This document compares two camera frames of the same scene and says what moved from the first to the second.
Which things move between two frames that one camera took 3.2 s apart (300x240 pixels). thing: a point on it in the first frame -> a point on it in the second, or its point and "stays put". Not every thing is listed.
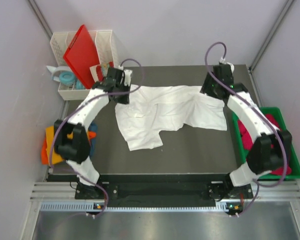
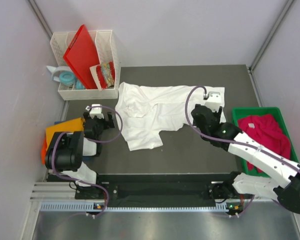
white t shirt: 152,109 stays put
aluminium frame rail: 254,63 stays put
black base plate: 168,188 stays put
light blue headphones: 65,75 stays put
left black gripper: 126,100 -> 110,120
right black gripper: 205,87 -> 217,115
